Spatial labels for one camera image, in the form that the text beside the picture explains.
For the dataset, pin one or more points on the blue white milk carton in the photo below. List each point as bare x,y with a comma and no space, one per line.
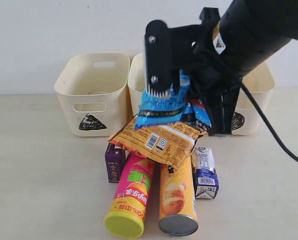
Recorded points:
205,179

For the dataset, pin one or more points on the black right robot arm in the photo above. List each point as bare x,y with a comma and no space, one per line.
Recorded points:
218,52

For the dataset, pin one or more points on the orange chip bag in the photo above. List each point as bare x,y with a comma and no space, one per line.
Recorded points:
168,144

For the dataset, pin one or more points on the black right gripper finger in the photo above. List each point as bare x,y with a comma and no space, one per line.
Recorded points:
160,58
220,101

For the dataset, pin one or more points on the blue snack bag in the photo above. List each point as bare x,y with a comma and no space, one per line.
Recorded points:
181,107

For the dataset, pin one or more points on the cream bin with square mark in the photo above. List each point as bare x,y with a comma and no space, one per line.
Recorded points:
136,82

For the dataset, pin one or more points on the purple juice carton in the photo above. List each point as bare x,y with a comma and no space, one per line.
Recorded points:
115,158

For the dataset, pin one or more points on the yellow chips can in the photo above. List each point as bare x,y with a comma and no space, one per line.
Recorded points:
178,215

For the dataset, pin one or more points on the cream bin with triangle mark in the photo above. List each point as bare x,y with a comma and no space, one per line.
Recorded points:
92,91

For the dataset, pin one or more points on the pink chips can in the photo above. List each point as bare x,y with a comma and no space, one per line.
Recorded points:
127,212

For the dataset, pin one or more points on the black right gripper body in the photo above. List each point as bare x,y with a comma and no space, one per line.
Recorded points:
197,55

